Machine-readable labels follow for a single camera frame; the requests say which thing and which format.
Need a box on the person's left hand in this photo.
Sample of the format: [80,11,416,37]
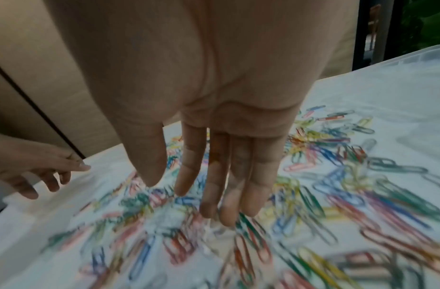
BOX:
[0,131,91,200]

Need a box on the clear plastic box lid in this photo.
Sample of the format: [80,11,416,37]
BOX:
[370,45,440,120]

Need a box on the green leafy plant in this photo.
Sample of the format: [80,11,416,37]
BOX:
[401,0,440,50]

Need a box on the person's right hand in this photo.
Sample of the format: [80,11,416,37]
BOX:
[44,0,353,227]

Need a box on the pile of coloured paper clips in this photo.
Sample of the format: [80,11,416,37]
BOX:
[41,105,440,289]

